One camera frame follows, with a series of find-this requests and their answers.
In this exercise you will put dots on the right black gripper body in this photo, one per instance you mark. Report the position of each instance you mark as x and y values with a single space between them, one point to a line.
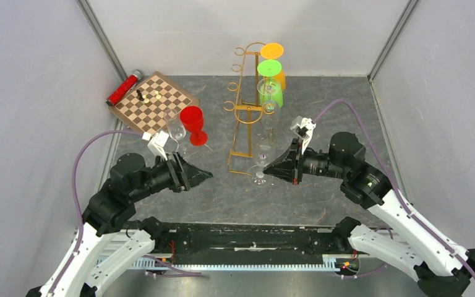
297 169

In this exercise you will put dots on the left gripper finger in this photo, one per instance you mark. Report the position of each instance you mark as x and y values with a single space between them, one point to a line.
195 179
188 168

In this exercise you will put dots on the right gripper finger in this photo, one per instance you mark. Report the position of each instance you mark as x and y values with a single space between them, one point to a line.
285 174
287 159

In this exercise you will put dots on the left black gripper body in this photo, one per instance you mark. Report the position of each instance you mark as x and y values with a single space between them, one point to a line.
178 179

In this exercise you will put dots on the clear wine glass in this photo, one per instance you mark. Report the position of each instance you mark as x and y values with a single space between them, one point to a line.
175 129
263 153
270 114

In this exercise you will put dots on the clear back wine glass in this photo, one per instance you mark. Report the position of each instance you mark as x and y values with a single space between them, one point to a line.
270 114

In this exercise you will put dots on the red wine glass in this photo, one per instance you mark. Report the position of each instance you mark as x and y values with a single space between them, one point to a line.
193 121

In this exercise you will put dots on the green wine glass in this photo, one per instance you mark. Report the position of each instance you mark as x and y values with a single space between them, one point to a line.
270 89

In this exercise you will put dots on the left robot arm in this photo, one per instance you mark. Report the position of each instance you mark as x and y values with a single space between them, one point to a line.
130 181

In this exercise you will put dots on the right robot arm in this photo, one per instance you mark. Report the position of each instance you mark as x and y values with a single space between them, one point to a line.
438 265

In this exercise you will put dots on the orange wine glass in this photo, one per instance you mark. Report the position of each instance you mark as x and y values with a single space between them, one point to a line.
271 66

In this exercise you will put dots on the wooden chessboard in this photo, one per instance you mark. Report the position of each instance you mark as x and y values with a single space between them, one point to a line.
148 117

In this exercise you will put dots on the black chess piece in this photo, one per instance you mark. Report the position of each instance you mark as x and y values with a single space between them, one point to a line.
140 96

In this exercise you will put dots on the red glitter tube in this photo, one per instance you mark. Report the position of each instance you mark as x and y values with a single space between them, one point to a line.
120 92

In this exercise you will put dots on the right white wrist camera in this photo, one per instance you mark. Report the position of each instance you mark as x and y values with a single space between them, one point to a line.
304 128

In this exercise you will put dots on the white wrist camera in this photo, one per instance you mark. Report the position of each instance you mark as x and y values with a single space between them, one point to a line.
304 128
156 143

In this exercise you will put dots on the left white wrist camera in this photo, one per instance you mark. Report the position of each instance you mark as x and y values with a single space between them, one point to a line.
156 143

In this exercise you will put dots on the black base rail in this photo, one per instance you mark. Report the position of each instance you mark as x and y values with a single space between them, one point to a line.
248 246

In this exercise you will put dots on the gold wire glass rack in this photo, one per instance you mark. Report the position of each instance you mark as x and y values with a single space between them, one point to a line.
246 113

